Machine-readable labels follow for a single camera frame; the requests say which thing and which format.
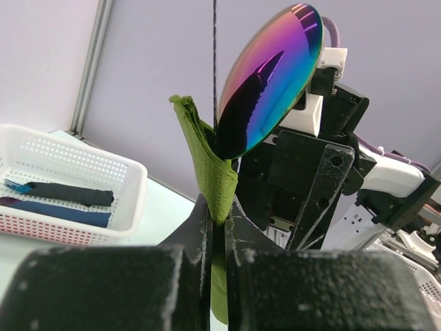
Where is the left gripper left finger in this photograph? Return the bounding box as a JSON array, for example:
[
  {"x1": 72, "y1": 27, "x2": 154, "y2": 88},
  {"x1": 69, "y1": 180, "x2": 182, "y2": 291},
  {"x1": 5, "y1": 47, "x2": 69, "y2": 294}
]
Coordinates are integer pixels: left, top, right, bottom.
[{"x1": 1, "y1": 197, "x2": 213, "y2": 330}]

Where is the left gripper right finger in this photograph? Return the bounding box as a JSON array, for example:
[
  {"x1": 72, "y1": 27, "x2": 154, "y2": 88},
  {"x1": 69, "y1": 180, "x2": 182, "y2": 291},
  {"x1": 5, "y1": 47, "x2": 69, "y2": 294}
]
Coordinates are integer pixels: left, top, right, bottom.
[{"x1": 225, "y1": 200, "x2": 437, "y2": 330}]

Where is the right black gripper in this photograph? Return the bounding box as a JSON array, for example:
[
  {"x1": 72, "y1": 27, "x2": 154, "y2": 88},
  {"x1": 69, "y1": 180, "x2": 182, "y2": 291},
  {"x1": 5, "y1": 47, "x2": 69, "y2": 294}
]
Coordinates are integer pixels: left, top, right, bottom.
[{"x1": 236, "y1": 81, "x2": 369, "y2": 250}]

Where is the iridescent spoon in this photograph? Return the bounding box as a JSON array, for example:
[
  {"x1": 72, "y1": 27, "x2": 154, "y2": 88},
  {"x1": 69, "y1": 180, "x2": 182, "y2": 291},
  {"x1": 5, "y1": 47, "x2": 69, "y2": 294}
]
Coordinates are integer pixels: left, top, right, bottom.
[{"x1": 215, "y1": 3, "x2": 324, "y2": 159}]

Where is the green paper napkin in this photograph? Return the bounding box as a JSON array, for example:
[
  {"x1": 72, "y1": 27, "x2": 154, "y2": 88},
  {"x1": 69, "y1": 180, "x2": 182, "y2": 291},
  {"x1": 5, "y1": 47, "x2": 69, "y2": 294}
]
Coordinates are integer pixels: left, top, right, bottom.
[{"x1": 169, "y1": 94, "x2": 238, "y2": 325}]

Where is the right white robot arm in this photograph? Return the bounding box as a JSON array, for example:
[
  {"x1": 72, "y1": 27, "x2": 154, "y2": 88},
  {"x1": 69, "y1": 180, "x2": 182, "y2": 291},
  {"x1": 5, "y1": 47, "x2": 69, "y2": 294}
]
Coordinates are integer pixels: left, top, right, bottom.
[{"x1": 236, "y1": 68, "x2": 440, "y2": 250}]

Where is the blue utensil sleeve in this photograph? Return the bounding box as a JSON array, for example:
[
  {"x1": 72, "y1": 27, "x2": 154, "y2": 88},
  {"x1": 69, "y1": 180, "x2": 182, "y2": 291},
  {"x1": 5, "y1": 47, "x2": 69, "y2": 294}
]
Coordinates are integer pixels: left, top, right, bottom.
[{"x1": 1, "y1": 197, "x2": 112, "y2": 228}]

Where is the black utensil sleeve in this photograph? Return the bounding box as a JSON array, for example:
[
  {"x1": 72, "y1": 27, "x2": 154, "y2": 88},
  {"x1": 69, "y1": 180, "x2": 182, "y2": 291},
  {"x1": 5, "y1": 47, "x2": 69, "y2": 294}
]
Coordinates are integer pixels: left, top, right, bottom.
[{"x1": 27, "y1": 182, "x2": 114, "y2": 207}]

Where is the red utensil sleeve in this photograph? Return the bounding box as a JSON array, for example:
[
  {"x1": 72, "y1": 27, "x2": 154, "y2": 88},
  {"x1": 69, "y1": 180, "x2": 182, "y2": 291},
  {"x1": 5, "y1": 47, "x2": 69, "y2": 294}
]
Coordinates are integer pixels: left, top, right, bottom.
[{"x1": 1, "y1": 214, "x2": 109, "y2": 245}]

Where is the white plastic basket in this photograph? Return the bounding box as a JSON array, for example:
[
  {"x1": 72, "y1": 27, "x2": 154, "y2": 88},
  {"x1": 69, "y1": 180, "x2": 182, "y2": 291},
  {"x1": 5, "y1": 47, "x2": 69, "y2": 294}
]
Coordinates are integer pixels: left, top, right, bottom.
[{"x1": 1, "y1": 124, "x2": 147, "y2": 245}]

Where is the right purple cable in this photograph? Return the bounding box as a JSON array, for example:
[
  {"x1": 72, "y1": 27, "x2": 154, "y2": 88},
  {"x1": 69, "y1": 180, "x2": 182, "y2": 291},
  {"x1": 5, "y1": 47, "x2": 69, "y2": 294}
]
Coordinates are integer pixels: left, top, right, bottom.
[{"x1": 320, "y1": 15, "x2": 431, "y2": 173}]

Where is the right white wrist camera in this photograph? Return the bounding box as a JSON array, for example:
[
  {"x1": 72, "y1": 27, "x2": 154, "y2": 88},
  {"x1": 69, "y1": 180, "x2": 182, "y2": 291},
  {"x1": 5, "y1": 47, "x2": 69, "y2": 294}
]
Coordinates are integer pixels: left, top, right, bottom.
[{"x1": 280, "y1": 48, "x2": 347, "y2": 137}]

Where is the aluminium frame post right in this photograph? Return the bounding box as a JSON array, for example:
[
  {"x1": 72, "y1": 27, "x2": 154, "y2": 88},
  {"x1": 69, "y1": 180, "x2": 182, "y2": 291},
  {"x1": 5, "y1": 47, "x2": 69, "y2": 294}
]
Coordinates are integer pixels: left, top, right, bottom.
[{"x1": 70, "y1": 0, "x2": 114, "y2": 136}]

